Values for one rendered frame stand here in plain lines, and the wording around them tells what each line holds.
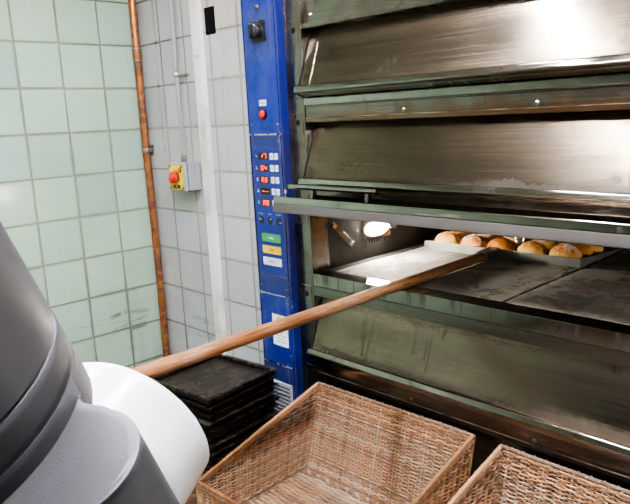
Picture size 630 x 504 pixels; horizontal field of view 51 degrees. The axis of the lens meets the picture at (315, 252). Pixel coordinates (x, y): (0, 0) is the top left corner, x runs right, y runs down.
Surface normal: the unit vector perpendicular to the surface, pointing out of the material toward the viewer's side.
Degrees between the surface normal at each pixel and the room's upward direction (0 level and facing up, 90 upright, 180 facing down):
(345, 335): 70
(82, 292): 90
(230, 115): 90
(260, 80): 90
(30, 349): 81
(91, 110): 90
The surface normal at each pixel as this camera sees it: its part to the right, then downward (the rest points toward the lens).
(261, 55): -0.72, 0.18
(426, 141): -0.69, -0.17
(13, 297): 0.97, -0.22
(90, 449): -0.24, -0.82
